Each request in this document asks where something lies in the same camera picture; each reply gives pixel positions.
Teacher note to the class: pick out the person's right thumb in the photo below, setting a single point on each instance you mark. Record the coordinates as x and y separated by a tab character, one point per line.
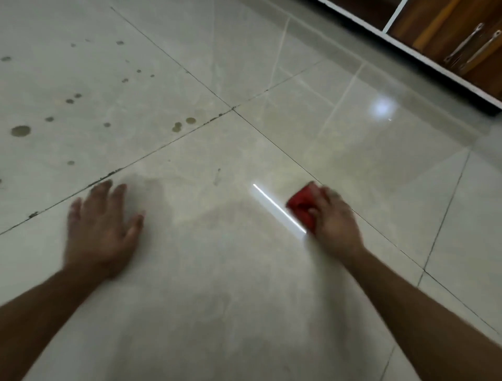
312	213

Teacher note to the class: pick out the wooden cabinet with white frame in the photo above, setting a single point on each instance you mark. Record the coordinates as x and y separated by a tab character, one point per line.
439	31

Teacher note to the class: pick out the person's right hand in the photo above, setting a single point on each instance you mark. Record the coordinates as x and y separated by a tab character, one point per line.
336	227

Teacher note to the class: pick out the person's right forearm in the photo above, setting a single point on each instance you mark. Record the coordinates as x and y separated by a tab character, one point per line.
427	318

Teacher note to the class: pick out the red cleaning cloth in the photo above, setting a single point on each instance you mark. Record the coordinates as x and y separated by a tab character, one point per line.
301	206

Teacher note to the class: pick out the person's left hand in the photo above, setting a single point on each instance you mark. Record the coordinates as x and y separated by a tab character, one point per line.
98	239

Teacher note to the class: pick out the person's left thumb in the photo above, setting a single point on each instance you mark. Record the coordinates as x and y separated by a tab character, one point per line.
135	227

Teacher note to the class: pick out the person's left forearm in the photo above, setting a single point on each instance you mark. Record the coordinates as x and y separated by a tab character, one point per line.
37	318

